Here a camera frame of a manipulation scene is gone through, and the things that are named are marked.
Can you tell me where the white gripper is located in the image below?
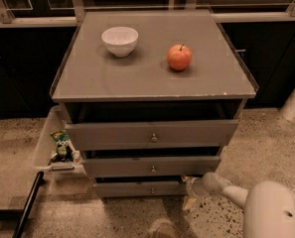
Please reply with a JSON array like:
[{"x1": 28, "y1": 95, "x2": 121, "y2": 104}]
[{"x1": 181, "y1": 176, "x2": 209, "y2": 210}]

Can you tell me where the grey bottom drawer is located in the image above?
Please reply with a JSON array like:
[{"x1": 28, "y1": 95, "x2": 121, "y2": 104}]
[{"x1": 93, "y1": 180, "x2": 187, "y2": 197}]

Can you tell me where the grey drawer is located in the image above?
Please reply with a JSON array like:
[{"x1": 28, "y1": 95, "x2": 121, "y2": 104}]
[
  {"x1": 66, "y1": 120, "x2": 238, "y2": 151},
  {"x1": 82, "y1": 156, "x2": 221, "y2": 178},
  {"x1": 93, "y1": 180, "x2": 187, "y2": 197}
]

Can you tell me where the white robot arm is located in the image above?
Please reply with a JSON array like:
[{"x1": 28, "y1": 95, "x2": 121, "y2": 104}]
[{"x1": 183, "y1": 173, "x2": 295, "y2": 238}]

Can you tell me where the grey middle drawer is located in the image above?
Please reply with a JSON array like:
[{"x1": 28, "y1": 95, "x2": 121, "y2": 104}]
[{"x1": 82, "y1": 156, "x2": 221, "y2": 178}]

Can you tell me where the grey top drawer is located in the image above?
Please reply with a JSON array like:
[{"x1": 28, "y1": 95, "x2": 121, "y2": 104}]
[{"x1": 66, "y1": 120, "x2": 238, "y2": 151}]

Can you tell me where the grey drawer cabinet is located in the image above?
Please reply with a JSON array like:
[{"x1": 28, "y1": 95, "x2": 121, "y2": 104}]
[{"x1": 52, "y1": 10, "x2": 258, "y2": 185}]

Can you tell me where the green snack bag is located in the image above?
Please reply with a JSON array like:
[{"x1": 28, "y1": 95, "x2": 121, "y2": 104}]
[{"x1": 50, "y1": 130, "x2": 74, "y2": 163}]

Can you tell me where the red apple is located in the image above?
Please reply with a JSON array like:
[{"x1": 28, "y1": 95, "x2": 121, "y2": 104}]
[{"x1": 167, "y1": 44, "x2": 193, "y2": 71}]

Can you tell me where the black pole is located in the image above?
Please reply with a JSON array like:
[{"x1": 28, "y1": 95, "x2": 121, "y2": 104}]
[{"x1": 12, "y1": 172, "x2": 44, "y2": 238}]

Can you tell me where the clear plastic bin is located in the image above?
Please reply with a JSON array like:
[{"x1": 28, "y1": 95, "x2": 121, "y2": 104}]
[{"x1": 34, "y1": 106, "x2": 84, "y2": 176}]

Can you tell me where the white ceramic bowl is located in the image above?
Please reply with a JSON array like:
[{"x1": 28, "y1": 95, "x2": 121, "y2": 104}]
[{"x1": 101, "y1": 27, "x2": 139, "y2": 58}]

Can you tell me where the metal railing frame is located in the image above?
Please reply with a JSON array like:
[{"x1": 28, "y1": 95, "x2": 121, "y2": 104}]
[{"x1": 0, "y1": 0, "x2": 295, "y2": 30}]

